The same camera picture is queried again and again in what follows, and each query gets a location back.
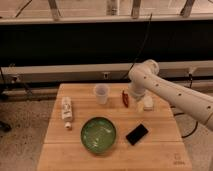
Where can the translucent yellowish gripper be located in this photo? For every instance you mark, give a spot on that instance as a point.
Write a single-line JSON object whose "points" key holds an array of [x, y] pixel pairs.
{"points": [[140, 106]]}

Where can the red chili pepper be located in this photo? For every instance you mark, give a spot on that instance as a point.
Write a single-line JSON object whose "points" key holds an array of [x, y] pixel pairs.
{"points": [[125, 99]]}

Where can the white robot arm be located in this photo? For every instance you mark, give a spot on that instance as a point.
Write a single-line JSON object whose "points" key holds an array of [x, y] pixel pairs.
{"points": [[144, 76]]}

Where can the black rectangular sponge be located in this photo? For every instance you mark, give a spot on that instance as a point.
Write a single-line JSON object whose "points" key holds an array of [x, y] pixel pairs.
{"points": [[136, 134]]}

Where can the clear plastic cup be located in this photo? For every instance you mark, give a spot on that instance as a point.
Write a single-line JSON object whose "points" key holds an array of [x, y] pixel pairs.
{"points": [[101, 92]]}

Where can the green bowl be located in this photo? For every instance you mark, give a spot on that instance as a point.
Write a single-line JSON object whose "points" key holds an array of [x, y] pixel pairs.
{"points": [[98, 135]]}

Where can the white tube with cap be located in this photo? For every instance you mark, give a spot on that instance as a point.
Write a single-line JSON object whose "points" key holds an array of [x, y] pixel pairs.
{"points": [[66, 112]]}

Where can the grey metal rail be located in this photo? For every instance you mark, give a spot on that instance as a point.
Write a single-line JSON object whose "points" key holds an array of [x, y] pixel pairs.
{"points": [[93, 72]]}

